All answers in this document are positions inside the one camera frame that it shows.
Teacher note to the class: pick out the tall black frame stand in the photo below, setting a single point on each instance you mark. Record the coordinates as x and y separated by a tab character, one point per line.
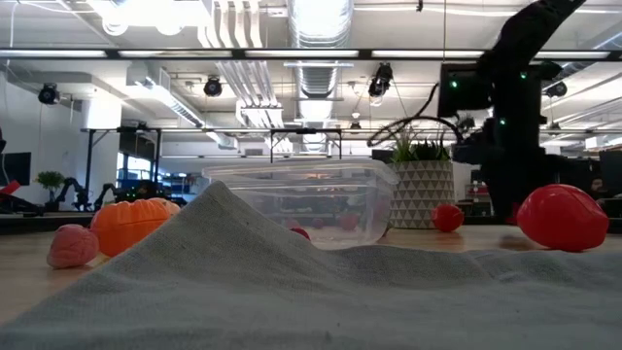
89	160

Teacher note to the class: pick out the clear plastic tupperware container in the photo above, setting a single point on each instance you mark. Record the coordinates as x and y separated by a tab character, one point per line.
311	194

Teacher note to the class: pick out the black wall monitor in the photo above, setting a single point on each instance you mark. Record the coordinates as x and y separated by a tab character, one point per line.
14	167

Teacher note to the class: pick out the grey folded cloth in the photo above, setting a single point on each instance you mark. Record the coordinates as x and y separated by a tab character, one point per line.
243	291

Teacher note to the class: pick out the pink bumpy toy fruit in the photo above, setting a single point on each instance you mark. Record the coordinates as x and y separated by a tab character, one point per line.
73	245

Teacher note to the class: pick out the red toy fruit green cap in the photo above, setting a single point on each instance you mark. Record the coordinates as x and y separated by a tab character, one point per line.
447	217

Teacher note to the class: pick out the orange toy pumpkin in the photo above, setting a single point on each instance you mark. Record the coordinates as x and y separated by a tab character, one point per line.
126	223

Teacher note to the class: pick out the black overhead frame stand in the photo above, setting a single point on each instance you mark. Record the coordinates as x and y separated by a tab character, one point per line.
306	131

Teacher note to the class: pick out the black background robot arm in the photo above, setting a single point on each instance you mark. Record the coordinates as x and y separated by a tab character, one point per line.
73	192
108	194

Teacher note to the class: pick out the small background potted plant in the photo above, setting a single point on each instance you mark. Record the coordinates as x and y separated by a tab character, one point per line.
50	181

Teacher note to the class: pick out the large red toy fruit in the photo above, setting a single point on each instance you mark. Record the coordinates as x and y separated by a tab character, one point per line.
563	216

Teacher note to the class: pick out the person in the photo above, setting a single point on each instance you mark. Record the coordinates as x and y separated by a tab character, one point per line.
597	186

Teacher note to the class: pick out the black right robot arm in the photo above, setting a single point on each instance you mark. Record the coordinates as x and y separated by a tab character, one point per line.
515	146

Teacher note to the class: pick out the red background object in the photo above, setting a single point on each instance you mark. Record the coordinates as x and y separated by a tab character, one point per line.
10	187

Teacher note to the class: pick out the black aluminium table frame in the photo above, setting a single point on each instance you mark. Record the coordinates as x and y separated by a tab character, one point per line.
29	223

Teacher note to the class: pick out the black ceiling spotlight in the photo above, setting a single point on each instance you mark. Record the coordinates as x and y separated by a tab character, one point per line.
48	94
556	89
212	86
380	80

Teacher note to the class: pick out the succulent in patterned white pot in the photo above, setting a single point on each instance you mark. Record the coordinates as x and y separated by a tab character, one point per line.
420	194

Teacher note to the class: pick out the black ceiling light rail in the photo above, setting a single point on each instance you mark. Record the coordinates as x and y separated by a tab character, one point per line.
238	54

